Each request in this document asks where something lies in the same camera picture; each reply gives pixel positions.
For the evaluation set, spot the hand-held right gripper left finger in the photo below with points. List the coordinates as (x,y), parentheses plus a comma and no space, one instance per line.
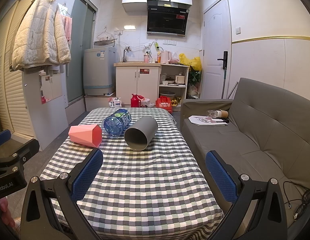
(87,178)

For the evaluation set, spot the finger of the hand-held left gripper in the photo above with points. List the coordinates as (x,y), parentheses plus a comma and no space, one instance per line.
(1,139)

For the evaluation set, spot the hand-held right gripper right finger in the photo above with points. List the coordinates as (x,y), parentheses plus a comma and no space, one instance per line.
(220,177)

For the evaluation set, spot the grey cup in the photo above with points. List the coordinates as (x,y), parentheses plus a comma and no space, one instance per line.
(142,132)

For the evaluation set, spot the pink faceted cup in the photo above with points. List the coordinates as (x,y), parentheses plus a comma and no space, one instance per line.
(83,135)

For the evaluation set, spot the brown paper cup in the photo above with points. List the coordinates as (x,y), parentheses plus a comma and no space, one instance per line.
(223,113)

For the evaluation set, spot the person's left hand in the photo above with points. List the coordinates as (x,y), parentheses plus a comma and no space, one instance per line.
(6,211)

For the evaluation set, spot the grey sofa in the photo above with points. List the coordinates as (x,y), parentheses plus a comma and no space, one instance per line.
(247,142)

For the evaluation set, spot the white cabinet panel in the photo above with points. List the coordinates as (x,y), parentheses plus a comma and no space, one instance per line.
(52,120)

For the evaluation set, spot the grey checked tablecloth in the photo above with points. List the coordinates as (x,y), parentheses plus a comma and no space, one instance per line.
(145,182)

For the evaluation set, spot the louvred closet door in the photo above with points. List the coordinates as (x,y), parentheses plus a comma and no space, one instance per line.
(9,80)

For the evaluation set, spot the printed paper sheet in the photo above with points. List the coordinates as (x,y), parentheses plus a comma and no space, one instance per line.
(198,121)

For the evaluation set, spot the blue water bottle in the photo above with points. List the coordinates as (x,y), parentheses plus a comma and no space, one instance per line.
(115,125)

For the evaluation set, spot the clear plastic bottle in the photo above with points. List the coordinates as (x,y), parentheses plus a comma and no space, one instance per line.
(212,113)

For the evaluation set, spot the white washer platform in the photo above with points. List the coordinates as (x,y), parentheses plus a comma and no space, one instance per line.
(95,102)

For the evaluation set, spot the white packet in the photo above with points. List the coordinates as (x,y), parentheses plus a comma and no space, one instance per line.
(115,102)

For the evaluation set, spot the red thermos jug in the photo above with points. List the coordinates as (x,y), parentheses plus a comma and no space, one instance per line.
(135,101)

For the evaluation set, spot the red shopping bag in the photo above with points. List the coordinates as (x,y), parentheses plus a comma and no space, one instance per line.
(163,103)

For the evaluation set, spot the white open shelf unit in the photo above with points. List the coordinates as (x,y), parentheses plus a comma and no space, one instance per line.
(186,90)

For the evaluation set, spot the grey basin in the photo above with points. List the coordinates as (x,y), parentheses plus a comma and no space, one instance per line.
(167,94)

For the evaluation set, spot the green plant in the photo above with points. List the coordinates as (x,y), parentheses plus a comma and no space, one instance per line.
(195,76)

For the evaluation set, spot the white sink cabinet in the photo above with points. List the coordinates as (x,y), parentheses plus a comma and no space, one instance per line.
(137,82)

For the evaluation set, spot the grey washing machine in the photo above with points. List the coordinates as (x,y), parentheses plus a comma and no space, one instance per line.
(98,70)

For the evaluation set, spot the white quilted jacket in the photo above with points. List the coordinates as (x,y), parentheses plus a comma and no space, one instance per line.
(42,32)

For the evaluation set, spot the yellow plastic bag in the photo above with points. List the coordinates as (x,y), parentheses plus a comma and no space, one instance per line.
(191,61)

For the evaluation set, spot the frosted glass shower door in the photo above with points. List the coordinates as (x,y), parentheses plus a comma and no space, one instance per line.
(80,42)

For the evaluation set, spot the pink towel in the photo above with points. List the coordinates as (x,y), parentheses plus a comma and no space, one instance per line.
(68,28)

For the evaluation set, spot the metal faucet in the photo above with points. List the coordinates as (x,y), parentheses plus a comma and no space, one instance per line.
(124,55)

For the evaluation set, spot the white electric kettle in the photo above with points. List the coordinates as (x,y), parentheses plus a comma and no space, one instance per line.
(165,57)

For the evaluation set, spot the orange bottle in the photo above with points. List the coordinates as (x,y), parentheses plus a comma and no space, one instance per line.
(159,58)

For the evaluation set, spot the pink container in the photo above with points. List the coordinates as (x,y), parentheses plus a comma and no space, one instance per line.
(146,58)

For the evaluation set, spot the white door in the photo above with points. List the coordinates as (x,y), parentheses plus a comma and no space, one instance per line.
(216,40)

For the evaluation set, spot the black range hood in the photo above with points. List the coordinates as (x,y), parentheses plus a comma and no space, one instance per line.
(167,17)

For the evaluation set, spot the white light switch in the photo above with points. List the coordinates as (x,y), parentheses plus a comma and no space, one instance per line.
(238,30)

